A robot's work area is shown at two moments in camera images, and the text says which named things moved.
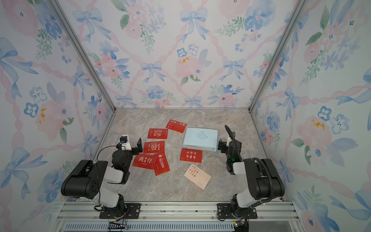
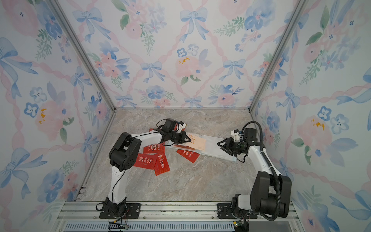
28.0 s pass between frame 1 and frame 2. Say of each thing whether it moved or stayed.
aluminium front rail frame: stayed
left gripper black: moved
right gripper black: moved
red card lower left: stayed
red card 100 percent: stayed
